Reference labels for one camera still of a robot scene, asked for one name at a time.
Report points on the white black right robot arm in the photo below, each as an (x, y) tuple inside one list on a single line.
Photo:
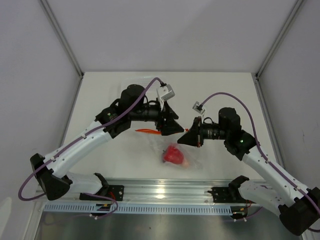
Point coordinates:
[(296, 205)]

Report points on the aluminium front rail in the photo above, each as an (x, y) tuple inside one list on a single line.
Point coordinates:
[(170, 192)]

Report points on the clear zip bag red zipper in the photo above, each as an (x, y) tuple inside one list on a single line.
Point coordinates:
[(159, 143)]

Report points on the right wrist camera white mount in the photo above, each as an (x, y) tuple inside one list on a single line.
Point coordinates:
[(200, 109)]

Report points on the red bell pepper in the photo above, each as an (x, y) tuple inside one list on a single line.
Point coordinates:
[(173, 154)]

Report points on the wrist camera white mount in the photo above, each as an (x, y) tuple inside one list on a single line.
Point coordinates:
[(164, 93), (200, 109)]

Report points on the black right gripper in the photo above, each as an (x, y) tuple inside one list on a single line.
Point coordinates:
[(195, 136)]

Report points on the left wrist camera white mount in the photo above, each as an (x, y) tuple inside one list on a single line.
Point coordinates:
[(164, 93)]

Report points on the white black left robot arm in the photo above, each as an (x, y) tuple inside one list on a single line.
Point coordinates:
[(53, 170)]

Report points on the right aluminium frame post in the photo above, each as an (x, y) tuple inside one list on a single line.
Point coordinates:
[(281, 35)]

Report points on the beige egg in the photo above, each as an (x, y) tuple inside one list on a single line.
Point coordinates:
[(185, 164)]

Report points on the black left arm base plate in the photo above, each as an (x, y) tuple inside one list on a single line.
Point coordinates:
[(115, 192)]

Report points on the white perforated plastic basket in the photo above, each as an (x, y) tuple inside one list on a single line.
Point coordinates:
[(142, 81)]

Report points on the aluminium frame post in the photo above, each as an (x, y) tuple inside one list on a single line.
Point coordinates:
[(281, 35), (55, 25)]

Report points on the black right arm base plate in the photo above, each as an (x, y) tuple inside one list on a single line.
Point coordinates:
[(223, 195)]

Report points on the white slotted cable duct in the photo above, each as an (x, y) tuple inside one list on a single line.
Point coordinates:
[(130, 208)]

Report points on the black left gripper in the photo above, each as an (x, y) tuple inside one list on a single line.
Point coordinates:
[(170, 126)]

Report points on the left aluminium frame post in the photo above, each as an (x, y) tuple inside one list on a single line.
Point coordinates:
[(55, 25)]

